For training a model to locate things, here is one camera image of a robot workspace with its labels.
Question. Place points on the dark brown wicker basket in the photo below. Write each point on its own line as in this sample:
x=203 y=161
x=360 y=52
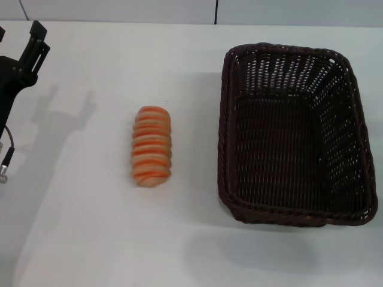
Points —
x=269 y=149

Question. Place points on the orange striped spiral bread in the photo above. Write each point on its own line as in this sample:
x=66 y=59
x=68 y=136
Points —
x=151 y=143

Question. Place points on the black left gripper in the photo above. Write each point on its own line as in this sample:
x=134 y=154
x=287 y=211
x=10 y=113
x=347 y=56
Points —
x=12 y=77

